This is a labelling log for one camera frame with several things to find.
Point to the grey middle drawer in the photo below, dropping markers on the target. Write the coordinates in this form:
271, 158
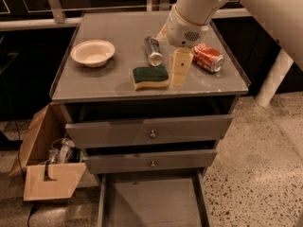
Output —
119, 163

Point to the grey top drawer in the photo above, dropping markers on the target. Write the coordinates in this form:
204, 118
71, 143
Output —
135, 132

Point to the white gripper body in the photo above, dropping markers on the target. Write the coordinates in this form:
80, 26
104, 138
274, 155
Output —
184, 31

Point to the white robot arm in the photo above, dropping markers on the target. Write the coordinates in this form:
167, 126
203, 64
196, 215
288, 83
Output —
200, 12

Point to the green yellow sponge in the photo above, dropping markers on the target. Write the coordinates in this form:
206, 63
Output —
150, 77

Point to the clear plastic bottle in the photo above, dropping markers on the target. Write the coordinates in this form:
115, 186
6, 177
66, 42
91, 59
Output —
60, 151

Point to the metal railing frame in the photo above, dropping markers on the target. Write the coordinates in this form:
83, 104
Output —
47, 19

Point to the silver slim can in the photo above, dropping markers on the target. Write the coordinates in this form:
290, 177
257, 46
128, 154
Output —
152, 49

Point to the grey drawer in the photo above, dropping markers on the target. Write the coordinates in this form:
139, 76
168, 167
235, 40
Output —
119, 163
135, 132
174, 198

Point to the white paper bowl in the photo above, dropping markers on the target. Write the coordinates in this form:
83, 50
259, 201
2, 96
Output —
93, 53

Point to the cardboard box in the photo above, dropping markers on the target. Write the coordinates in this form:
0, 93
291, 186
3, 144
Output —
46, 181

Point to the grey drawer cabinet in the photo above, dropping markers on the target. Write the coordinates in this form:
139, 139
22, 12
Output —
108, 93

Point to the grey bottom drawer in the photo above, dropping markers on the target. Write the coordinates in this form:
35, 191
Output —
174, 198

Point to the white diagonal pole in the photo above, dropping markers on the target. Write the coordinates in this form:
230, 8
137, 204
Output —
276, 75

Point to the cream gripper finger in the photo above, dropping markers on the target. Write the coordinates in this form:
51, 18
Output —
181, 60
162, 34

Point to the red cola can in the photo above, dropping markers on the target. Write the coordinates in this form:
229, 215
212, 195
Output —
208, 57

